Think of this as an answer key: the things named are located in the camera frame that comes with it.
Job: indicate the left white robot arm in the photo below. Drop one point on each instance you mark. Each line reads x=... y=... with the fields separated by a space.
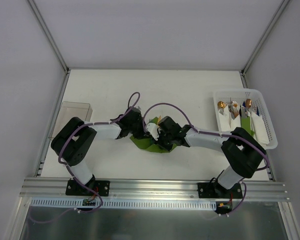
x=72 y=143

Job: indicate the clear plastic utensil box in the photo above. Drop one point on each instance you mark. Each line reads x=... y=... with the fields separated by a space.
x=69 y=110

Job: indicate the white slotted cable duct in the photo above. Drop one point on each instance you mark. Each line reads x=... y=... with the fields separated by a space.
x=124 y=204

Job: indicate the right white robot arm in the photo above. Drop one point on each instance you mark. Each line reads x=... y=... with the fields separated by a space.
x=243 y=153

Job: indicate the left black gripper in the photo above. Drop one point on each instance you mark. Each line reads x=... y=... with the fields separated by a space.
x=140 y=132

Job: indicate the green paper napkin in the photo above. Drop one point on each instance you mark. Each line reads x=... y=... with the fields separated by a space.
x=149 y=144

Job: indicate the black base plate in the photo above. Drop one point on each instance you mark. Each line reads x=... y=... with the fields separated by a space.
x=101 y=187
x=213 y=190

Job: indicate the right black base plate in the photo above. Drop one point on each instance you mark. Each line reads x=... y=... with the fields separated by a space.
x=213 y=190

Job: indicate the white rolled napkin right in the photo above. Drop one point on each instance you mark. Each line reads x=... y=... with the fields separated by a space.
x=259 y=129

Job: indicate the white rolled napkin middle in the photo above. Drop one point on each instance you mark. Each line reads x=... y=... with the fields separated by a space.
x=235 y=115

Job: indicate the white plastic basket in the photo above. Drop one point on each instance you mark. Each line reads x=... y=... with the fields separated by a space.
x=240 y=95

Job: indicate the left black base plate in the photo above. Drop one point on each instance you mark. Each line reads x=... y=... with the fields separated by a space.
x=101 y=187

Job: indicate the copper spoon left in basket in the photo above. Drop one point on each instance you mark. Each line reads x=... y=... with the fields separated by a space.
x=221 y=105

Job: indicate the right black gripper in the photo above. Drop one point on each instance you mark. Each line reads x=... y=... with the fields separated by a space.
x=163 y=141

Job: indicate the green rolled napkin in basket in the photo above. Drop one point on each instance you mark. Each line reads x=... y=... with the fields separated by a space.
x=246 y=125

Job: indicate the copper spoon in basket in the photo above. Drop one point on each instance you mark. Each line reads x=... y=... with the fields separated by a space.
x=248 y=103
x=221 y=105

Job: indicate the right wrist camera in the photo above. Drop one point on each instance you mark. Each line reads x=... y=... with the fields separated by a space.
x=154 y=130

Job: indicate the aluminium rail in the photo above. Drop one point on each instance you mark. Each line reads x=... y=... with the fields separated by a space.
x=141 y=189

